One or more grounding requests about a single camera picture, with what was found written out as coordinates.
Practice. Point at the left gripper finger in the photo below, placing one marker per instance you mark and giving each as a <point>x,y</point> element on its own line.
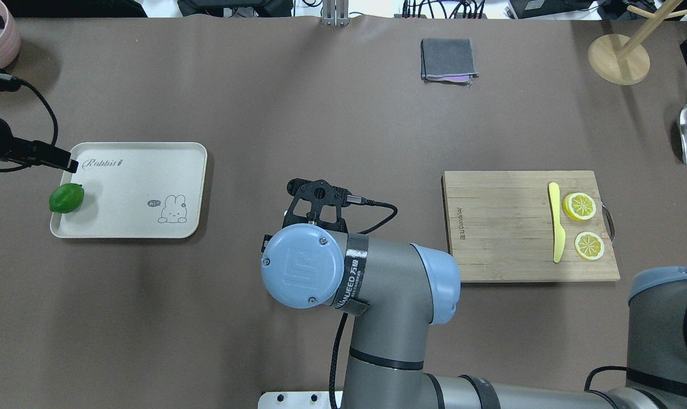
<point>38,153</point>

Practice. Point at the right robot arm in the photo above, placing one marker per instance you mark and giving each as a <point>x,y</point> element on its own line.
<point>396,291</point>

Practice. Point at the green lime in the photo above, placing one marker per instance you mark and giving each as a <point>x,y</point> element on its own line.
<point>66,198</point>

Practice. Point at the beige rabbit tray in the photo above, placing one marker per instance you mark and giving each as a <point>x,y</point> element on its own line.
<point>135,190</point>

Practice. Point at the grey folded cloth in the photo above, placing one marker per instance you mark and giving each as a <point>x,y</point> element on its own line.
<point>448,60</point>

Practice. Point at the bamboo cutting board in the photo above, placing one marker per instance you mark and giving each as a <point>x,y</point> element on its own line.
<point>500,227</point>

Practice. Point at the yellow plastic knife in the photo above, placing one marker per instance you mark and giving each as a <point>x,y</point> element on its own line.
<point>558,230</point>

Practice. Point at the thick lemon half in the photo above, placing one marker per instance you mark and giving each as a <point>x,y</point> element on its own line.
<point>579,206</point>

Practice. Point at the thin lemon slice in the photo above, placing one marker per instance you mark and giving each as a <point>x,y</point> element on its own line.
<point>589,245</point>

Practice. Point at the wooden mug tree stand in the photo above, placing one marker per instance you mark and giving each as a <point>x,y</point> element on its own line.
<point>622,60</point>

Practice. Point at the aluminium frame post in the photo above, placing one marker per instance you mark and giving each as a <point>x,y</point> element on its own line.
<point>335,13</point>

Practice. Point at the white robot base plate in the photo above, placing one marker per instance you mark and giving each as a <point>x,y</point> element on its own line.
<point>294,399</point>

